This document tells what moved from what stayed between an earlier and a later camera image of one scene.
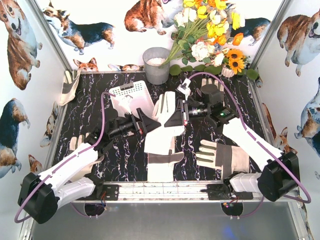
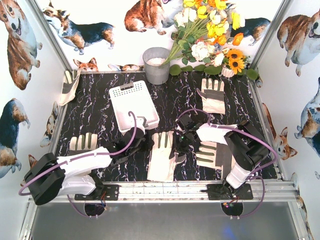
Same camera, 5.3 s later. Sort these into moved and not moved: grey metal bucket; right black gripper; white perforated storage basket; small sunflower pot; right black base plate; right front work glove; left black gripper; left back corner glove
Moved: right black gripper; left black gripper
Not moved: white perforated storage basket; grey metal bucket; left back corner glove; small sunflower pot; right black base plate; right front work glove
